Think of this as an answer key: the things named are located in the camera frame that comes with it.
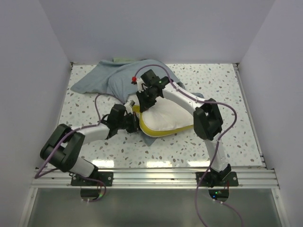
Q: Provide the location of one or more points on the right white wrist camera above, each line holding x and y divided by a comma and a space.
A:
139, 83

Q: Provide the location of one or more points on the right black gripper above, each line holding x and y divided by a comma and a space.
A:
145, 104

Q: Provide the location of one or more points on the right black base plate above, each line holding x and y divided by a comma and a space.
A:
211, 180

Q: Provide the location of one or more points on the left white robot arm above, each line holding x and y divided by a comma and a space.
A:
62, 150

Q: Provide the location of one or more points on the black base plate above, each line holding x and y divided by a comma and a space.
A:
211, 180
96, 178

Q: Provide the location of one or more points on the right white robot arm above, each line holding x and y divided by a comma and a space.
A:
207, 119

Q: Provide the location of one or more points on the aluminium front rail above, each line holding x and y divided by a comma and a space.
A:
164, 178

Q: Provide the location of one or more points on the grey-blue pillowcase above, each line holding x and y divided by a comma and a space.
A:
115, 78

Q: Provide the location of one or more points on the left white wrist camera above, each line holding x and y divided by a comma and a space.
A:
129, 106

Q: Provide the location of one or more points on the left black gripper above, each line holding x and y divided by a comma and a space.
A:
135, 124

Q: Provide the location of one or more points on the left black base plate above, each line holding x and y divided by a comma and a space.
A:
96, 178

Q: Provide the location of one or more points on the white pillow yellow edge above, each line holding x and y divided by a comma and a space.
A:
163, 119

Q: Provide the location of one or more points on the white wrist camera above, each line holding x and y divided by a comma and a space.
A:
139, 83
129, 106

